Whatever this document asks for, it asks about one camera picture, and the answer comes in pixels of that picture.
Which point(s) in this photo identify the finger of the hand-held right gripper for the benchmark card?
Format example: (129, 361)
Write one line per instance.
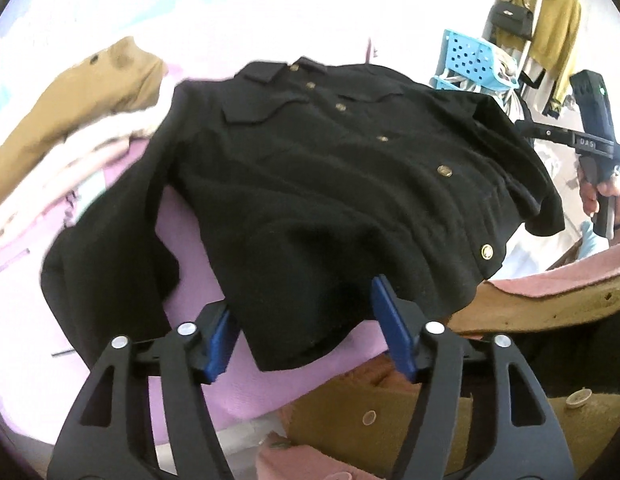
(545, 132)

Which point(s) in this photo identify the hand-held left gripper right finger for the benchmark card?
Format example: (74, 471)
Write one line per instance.
(390, 325)

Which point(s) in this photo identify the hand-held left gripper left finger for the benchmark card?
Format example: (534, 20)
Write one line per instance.
(217, 342)

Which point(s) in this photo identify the black jacket with gold buttons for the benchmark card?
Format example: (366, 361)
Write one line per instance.
(315, 185)

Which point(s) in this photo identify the cream clothes pile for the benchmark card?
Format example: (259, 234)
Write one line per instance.
(90, 150)

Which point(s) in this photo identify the person's right hand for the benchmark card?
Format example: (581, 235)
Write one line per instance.
(587, 190)

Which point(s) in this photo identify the white garment with black trim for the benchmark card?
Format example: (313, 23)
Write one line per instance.
(532, 77)

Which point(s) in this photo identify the mustard cardigan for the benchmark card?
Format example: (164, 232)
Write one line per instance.
(555, 25)

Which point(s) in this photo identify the blue plastic basket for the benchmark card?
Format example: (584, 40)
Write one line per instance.
(465, 55)

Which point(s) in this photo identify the light blue cloth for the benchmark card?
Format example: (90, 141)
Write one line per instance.
(590, 242)

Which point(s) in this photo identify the black handbag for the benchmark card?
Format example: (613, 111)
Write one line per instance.
(510, 17)

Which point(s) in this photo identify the brown fleece coat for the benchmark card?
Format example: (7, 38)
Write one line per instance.
(515, 310)

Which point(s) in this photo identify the pink fleece cloth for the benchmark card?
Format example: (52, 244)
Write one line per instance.
(290, 460)
(565, 270)

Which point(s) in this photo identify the tan coat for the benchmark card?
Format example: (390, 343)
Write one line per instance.
(65, 105)

